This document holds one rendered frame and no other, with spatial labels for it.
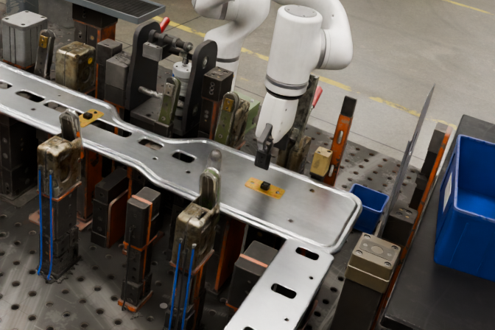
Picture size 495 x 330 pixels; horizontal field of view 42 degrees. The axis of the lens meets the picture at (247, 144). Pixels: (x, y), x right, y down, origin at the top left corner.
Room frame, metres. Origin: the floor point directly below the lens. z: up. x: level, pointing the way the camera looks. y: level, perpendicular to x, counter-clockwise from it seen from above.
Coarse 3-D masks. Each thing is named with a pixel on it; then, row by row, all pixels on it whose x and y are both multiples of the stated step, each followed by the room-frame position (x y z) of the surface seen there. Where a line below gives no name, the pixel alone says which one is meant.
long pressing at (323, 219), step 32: (0, 64) 1.49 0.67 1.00; (0, 96) 1.33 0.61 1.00; (64, 96) 1.39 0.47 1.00; (96, 128) 1.27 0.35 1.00; (128, 128) 1.29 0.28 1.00; (128, 160) 1.17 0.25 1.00; (160, 160) 1.18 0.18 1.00; (224, 160) 1.23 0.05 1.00; (192, 192) 1.09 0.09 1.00; (224, 192) 1.11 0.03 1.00; (256, 192) 1.13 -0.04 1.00; (288, 192) 1.15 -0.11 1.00; (320, 192) 1.17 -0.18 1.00; (256, 224) 1.03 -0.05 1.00; (288, 224) 1.04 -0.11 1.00; (320, 224) 1.06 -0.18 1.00; (352, 224) 1.08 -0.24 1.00
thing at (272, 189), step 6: (252, 180) 1.16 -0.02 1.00; (258, 180) 1.17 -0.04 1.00; (246, 186) 1.14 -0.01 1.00; (252, 186) 1.14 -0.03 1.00; (258, 186) 1.15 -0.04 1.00; (264, 186) 1.14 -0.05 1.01; (270, 186) 1.15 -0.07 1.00; (276, 186) 1.16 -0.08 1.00; (264, 192) 1.13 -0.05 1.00; (270, 192) 1.13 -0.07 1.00; (282, 192) 1.14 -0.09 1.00; (276, 198) 1.12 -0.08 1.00
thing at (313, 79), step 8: (312, 80) 1.30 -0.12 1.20; (312, 88) 1.28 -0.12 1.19; (304, 96) 1.29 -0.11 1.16; (312, 96) 1.29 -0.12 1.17; (304, 104) 1.29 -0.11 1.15; (296, 112) 1.29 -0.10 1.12; (304, 112) 1.28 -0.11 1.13; (296, 120) 1.29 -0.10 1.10; (304, 120) 1.27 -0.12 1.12; (296, 128) 1.28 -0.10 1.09; (304, 128) 1.28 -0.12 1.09; (296, 144) 1.26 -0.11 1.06
